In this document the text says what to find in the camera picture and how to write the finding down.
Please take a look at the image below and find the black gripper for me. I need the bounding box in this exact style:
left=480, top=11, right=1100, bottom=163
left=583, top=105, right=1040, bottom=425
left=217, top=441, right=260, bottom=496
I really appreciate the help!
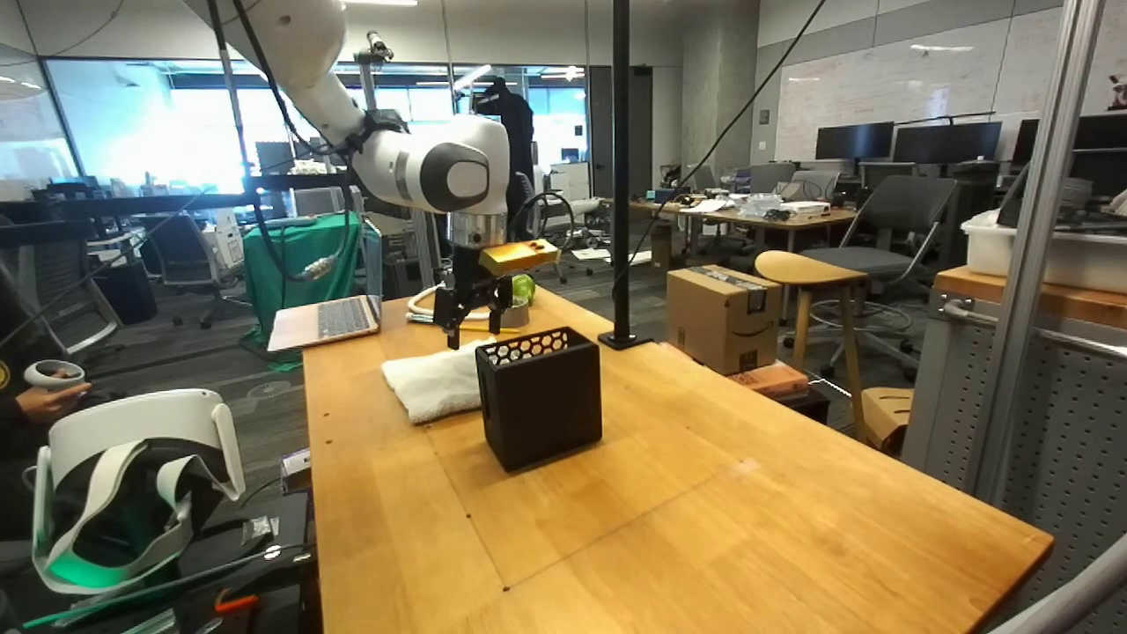
left=434, top=245, right=509, bottom=349

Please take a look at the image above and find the white towel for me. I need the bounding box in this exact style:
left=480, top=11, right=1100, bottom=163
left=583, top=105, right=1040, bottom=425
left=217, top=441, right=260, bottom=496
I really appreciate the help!
left=381, top=345, right=481, bottom=425

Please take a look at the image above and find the black perforated box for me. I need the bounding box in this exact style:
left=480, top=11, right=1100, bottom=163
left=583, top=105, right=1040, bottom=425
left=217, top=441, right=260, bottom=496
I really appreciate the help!
left=475, top=327, right=603, bottom=470

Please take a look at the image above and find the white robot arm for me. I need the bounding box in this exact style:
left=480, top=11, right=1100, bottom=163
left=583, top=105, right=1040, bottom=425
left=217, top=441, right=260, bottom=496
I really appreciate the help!
left=183, top=0, right=509, bottom=345

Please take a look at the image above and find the silver laptop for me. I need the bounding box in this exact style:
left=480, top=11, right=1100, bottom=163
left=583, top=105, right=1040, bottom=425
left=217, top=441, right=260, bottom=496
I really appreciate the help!
left=267, top=294, right=381, bottom=352

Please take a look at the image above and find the black vertical pole stand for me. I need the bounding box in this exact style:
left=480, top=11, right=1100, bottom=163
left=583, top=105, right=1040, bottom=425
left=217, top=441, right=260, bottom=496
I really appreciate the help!
left=603, top=0, right=637, bottom=352

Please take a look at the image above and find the green cloth covered chair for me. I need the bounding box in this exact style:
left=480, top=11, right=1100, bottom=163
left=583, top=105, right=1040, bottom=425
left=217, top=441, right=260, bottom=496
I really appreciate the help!
left=244, top=211, right=382, bottom=352

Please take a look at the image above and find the cardboard box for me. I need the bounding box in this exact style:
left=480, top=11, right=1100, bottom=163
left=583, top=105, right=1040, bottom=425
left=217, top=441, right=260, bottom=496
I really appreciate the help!
left=664, top=264, right=781, bottom=372

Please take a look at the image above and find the background wooden desk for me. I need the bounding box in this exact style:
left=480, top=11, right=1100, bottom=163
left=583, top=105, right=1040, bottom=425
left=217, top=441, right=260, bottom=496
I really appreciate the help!
left=632, top=198, right=852, bottom=245

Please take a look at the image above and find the wooden stool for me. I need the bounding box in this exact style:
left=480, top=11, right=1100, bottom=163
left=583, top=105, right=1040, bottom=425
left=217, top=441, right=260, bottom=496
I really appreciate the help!
left=752, top=251, right=874, bottom=432

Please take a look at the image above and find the white VR headset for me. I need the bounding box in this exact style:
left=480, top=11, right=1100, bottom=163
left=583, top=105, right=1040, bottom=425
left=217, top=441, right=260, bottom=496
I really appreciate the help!
left=31, top=388, right=246, bottom=594

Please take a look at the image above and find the black office chair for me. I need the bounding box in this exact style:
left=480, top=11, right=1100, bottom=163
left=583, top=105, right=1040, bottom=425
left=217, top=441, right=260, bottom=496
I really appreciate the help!
left=808, top=175, right=959, bottom=300

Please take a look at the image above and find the orange green wrist camera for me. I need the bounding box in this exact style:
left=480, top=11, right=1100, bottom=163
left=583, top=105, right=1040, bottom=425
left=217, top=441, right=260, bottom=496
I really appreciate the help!
left=480, top=239, right=558, bottom=279

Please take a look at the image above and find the aluminium frame post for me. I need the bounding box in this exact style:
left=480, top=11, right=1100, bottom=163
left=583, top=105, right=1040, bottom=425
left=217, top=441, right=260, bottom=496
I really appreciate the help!
left=973, top=0, right=1105, bottom=508

